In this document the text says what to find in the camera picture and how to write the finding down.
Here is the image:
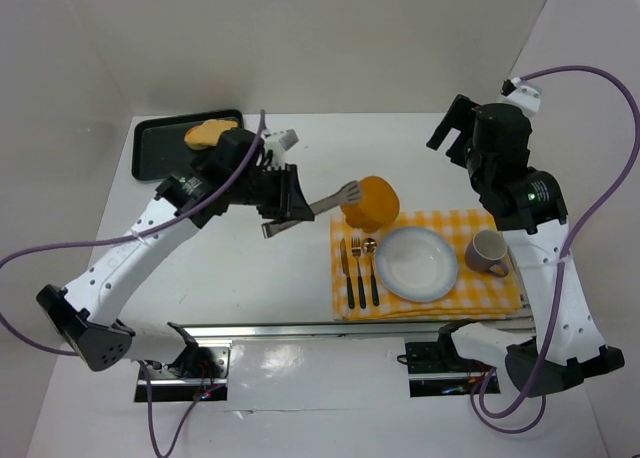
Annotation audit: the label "orange round bread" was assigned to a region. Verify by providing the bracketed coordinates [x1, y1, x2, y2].
[340, 176, 400, 234]

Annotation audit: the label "black handled knife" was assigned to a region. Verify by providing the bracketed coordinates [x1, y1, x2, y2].
[340, 238, 355, 309]

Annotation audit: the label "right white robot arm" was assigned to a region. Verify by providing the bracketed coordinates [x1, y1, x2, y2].
[427, 95, 625, 398]

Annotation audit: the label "gold fork black handle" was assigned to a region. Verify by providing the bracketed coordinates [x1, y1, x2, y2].
[351, 236, 366, 309]

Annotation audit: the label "purple cable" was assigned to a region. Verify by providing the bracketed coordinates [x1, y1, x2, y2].
[469, 65, 640, 434]
[0, 109, 267, 458]

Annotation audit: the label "white plate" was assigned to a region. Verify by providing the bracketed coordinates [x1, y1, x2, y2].
[374, 226, 459, 303]

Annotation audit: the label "purple mug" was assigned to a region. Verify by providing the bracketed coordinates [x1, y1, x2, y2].
[465, 230, 509, 278]

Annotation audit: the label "gold spoon black handle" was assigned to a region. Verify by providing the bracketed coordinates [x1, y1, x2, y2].
[363, 237, 380, 307]

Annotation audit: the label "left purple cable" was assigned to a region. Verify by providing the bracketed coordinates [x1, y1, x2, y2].
[0, 109, 267, 458]

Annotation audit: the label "black baking tray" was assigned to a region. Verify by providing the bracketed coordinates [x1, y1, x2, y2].
[131, 109, 243, 182]

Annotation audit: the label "metal kitchen tongs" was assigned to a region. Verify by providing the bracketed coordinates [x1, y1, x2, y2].
[262, 181, 364, 239]

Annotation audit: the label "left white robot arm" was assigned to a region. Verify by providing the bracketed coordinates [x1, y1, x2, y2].
[36, 128, 314, 377]

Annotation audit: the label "large toast slice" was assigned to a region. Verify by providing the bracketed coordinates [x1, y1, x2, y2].
[184, 119, 239, 151]

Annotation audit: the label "yellow checkered cloth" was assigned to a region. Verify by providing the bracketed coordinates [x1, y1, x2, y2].
[330, 209, 523, 322]

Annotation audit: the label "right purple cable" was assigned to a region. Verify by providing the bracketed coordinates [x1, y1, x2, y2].
[469, 65, 640, 434]

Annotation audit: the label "aluminium rail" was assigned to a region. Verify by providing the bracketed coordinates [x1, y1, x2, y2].
[169, 317, 536, 341]

